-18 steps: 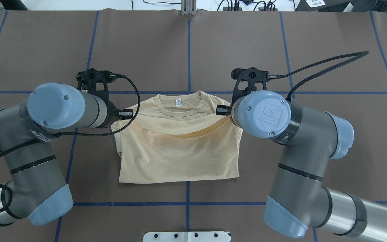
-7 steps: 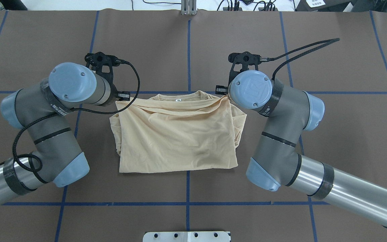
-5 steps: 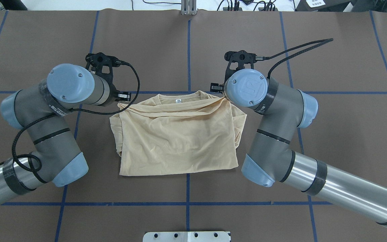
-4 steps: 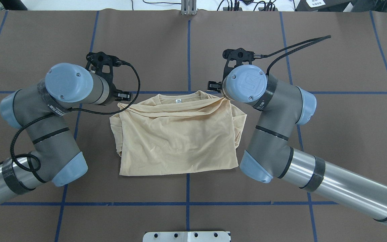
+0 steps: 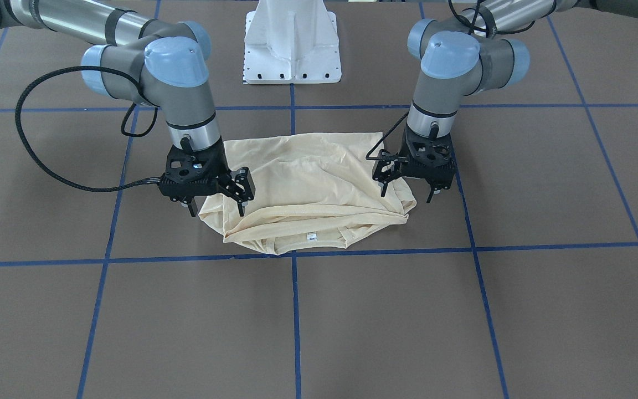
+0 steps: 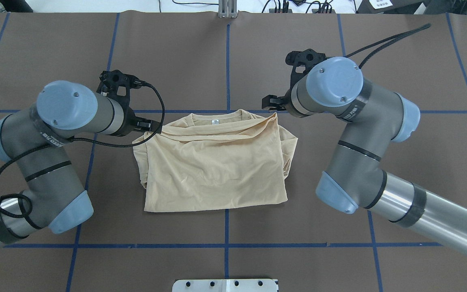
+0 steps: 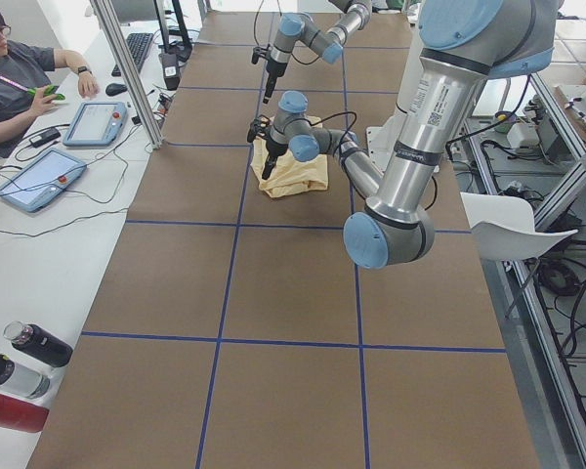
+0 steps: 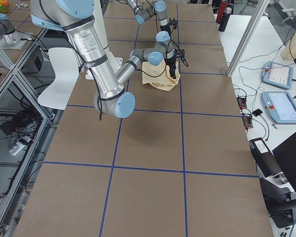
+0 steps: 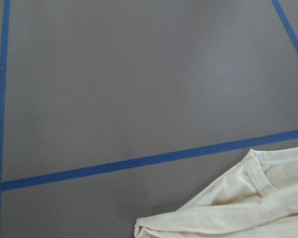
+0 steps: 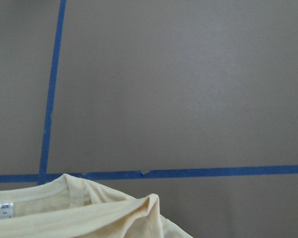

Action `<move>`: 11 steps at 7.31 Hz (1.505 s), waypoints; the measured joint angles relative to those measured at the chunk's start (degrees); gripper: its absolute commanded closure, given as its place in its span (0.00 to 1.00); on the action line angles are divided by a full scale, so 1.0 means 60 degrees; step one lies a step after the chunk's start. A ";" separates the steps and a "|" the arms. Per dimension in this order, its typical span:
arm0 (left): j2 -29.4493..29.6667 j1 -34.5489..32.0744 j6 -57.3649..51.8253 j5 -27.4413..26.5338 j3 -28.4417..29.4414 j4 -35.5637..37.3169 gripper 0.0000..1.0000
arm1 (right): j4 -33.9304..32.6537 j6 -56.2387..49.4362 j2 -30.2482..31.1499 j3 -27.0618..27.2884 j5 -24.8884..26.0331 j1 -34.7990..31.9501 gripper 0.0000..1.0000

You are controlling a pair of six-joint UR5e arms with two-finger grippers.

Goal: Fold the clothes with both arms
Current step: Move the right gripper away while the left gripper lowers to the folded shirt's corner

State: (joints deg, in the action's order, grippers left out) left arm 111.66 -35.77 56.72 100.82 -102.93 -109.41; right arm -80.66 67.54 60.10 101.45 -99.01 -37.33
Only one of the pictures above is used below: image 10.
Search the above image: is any beige long-sleeve printed shirt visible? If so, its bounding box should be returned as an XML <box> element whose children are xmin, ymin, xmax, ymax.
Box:
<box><xmin>0</xmin><ymin>174</ymin><xmax>188</xmax><ymax>238</ymax></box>

